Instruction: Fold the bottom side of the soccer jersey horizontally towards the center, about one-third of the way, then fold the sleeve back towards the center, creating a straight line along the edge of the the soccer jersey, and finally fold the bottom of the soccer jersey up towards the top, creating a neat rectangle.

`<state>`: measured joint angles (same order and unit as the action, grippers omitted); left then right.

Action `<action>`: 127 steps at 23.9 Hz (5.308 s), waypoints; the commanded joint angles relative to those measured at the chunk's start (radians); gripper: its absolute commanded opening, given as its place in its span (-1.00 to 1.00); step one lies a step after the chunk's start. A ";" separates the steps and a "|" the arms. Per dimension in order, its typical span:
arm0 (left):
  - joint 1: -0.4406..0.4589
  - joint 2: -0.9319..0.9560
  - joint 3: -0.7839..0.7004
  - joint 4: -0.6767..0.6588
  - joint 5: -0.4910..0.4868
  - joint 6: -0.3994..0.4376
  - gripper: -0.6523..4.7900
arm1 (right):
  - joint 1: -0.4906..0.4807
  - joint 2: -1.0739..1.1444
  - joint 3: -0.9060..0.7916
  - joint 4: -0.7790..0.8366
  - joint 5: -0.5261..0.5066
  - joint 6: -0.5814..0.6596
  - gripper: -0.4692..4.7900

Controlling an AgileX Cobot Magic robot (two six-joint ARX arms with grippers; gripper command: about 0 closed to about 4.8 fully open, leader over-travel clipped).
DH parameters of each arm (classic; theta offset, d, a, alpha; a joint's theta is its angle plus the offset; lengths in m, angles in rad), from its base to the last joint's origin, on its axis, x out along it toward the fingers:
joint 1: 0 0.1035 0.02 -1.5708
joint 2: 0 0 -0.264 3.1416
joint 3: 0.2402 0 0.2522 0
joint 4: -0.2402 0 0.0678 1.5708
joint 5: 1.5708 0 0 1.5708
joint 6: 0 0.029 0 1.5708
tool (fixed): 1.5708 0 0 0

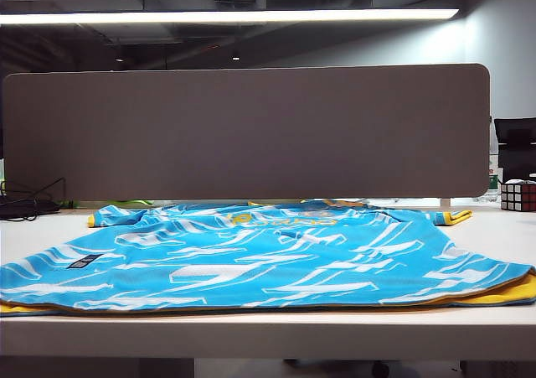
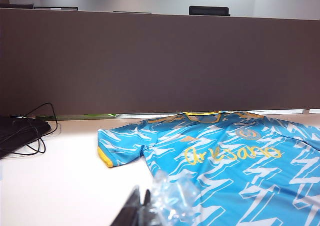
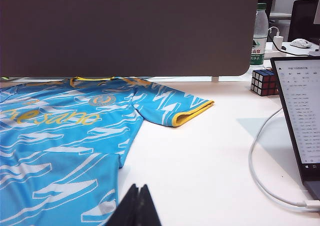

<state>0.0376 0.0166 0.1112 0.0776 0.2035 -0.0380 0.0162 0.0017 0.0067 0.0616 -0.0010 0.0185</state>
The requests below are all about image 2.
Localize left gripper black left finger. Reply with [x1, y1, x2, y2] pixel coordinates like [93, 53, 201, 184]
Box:
[119, 185, 152, 226]

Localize left gripper tape-wrapped right finger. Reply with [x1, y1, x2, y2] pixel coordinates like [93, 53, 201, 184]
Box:
[139, 172, 201, 226]

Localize blue yellow soccer jersey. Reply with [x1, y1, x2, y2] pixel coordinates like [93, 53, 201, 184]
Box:
[96, 110, 320, 226]

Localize flat black bag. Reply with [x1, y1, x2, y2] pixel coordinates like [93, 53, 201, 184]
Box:
[0, 115, 52, 159]

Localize brown desk partition panel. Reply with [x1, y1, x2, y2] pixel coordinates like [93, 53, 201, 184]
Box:
[0, 7, 320, 117]

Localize black desk monitor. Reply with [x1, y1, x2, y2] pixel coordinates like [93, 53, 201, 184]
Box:
[188, 6, 230, 17]

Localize thin black cable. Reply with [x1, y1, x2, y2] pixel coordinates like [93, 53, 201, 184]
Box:
[0, 102, 59, 159]

